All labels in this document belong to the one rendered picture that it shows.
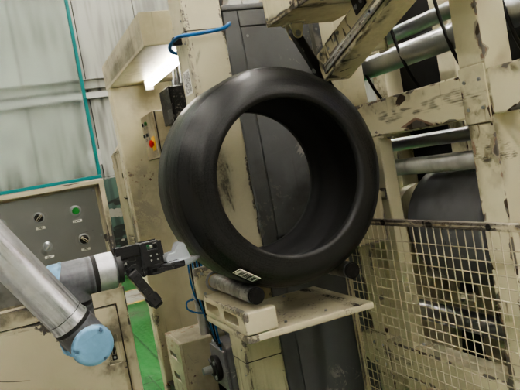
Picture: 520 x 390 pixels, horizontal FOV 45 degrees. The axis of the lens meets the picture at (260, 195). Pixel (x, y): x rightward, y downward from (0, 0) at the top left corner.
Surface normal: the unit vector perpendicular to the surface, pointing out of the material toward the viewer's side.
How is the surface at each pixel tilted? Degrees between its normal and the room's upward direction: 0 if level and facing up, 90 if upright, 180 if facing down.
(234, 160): 90
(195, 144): 70
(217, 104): 54
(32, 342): 90
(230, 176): 90
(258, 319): 90
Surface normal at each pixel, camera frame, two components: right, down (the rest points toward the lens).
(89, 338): 0.50, 0.11
